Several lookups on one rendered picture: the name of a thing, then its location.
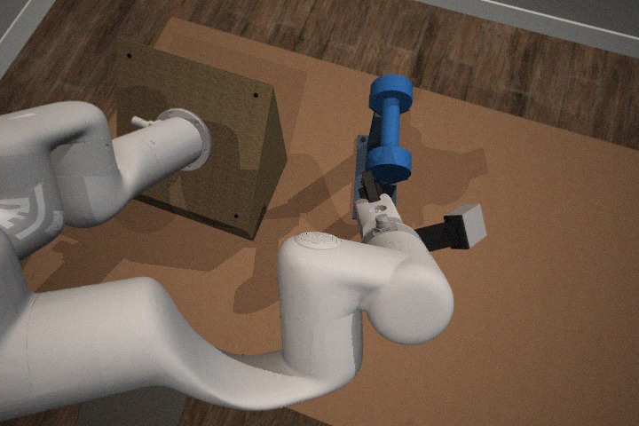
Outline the blue dumbbell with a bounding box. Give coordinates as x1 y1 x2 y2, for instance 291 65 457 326
366 75 413 183

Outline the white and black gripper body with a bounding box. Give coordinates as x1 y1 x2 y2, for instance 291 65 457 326
354 193 404 243

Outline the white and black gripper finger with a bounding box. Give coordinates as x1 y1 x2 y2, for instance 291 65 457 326
359 170 383 203

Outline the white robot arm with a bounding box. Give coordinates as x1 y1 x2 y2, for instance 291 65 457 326
0 101 487 422

